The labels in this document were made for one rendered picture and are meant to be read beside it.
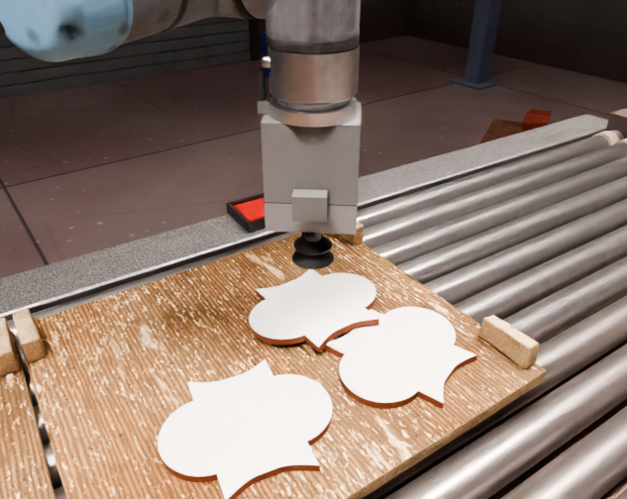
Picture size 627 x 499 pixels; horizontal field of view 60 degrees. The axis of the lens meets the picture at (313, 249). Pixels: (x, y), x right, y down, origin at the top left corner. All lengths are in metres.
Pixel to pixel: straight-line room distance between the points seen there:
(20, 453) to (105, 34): 0.33
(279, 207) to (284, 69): 0.12
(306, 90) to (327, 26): 0.05
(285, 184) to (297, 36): 0.13
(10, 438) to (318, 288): 0.32
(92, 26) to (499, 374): 0.44
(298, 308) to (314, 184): 0.16
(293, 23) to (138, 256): 0.43
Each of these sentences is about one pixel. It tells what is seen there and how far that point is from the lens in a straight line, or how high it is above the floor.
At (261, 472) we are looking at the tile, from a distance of 0.44.
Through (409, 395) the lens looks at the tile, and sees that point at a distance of 0.50.
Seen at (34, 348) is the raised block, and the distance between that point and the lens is 0.58.
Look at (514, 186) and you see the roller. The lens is 0.97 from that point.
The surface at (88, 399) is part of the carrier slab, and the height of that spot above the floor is 0.94.
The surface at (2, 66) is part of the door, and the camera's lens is 5.26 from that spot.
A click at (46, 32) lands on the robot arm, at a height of 1.24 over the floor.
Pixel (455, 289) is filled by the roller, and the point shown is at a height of 0.91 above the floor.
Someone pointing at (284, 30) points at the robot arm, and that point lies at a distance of 0.44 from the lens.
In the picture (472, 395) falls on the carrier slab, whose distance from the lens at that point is 0.52.
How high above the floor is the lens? 1.30
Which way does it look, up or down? 32 degrees down
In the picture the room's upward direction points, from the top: straight up
